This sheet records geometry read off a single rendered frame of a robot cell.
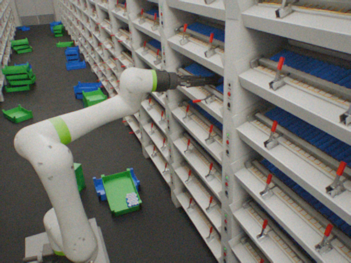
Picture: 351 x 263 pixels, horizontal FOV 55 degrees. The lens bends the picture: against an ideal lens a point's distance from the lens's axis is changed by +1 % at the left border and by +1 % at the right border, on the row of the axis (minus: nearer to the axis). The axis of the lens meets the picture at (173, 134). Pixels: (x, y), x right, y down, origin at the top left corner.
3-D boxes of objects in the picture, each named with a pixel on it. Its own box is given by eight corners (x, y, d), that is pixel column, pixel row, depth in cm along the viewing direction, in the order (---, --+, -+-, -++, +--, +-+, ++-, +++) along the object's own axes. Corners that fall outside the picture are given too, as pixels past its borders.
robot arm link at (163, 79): (149, 90, 146) (156, 97, 138) (151, 63, 141) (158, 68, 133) (162, 90, 148) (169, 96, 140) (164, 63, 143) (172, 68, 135)
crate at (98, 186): (98, 201, 233) (97, 192, 230) (94, 186, 250) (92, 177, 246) (140, 190, 242) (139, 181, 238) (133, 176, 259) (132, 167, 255)
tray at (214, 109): (226, 127, 134) (219, 108, 129) (171, 84, 185) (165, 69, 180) (267, 102, 136) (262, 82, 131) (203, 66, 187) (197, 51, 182)
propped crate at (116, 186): (141, 209, 224) (142, 202, 219) (112, 217, 218) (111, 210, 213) (129, 175, 244) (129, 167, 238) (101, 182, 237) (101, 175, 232)
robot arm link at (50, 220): (62, 265, 140) (52, 231, 131) (46, 244, 150) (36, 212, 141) (90, 247, 147) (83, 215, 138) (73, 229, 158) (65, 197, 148)
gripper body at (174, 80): (170, 74, 136) (191, 74, 140) (163, 69, 144) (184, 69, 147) (169, 92, 140) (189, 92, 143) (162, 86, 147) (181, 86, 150)
